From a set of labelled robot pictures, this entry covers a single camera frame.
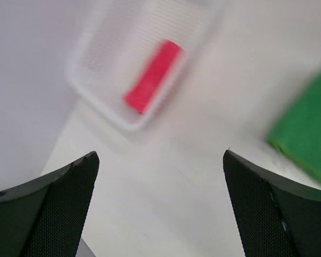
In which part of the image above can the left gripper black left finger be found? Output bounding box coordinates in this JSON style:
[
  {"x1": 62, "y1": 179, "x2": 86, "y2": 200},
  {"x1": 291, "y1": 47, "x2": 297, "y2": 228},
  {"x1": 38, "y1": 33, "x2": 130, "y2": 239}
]
[{"x1": 0, "y1": 151, "x2": 100, "y2": 256}]

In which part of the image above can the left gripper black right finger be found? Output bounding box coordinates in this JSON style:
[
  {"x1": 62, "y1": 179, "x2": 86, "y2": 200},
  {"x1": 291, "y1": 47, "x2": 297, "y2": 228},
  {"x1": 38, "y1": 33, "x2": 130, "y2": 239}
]
[{"x1": 223, "y1": 150, "x2": 321, "y2": 256}]

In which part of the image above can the green towel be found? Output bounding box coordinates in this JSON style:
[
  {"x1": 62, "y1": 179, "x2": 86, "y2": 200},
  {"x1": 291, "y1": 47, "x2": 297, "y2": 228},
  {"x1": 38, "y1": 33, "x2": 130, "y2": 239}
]
[{"x1": 266, "y1": 70, "x2": 321, "y2": 183}]

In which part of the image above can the pink towel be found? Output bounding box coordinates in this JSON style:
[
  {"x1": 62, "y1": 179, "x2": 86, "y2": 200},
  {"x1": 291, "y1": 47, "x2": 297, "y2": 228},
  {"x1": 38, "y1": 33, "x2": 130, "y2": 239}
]
[{"x1": 124, "y1": 40, "x2": 182, "y2": 114}]

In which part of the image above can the white plastic basket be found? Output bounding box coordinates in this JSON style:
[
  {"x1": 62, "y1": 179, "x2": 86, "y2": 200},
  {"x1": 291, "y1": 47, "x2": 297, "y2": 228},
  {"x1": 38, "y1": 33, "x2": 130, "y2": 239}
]
[{"x1": 66, "y1": 1, "x2": 225, "y2": 131}]

